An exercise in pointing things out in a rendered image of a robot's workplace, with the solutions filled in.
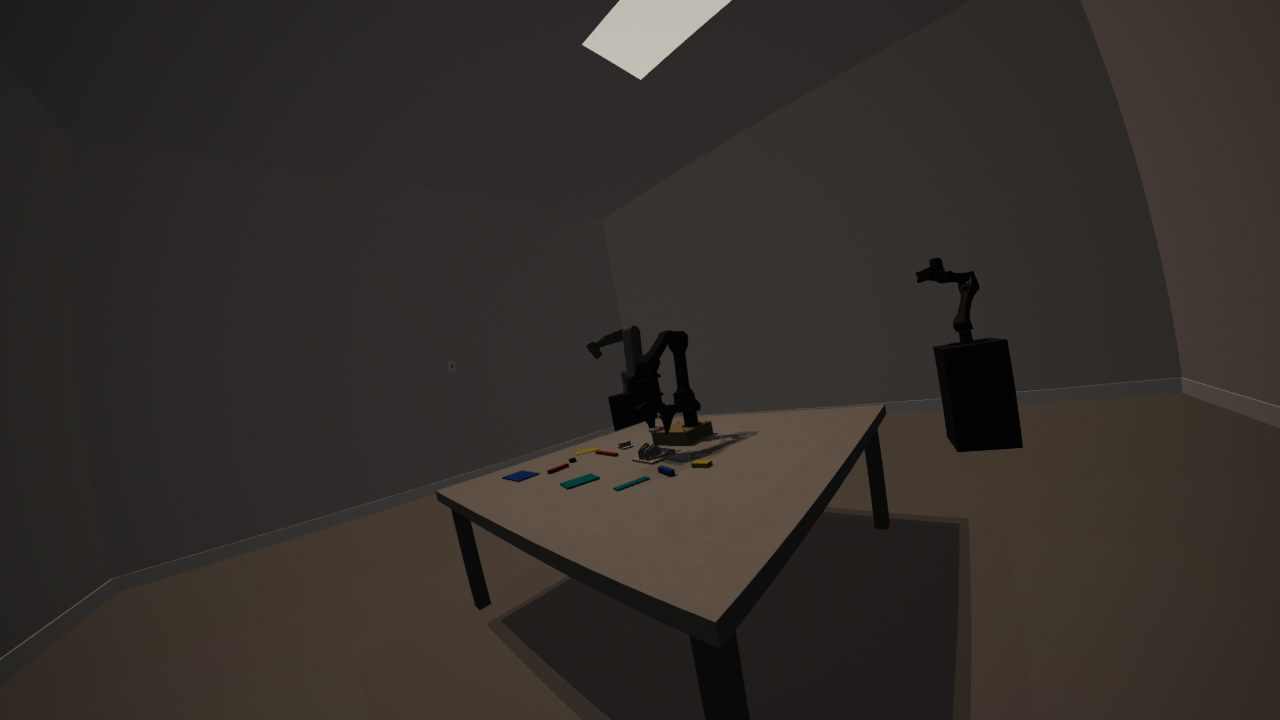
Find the teal flat rectangular plate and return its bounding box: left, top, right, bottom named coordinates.
left=561, top=474, right=600, bottom=489

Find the teal flat bar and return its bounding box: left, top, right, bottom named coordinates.
left=614, top=477, right=650, bottom=491

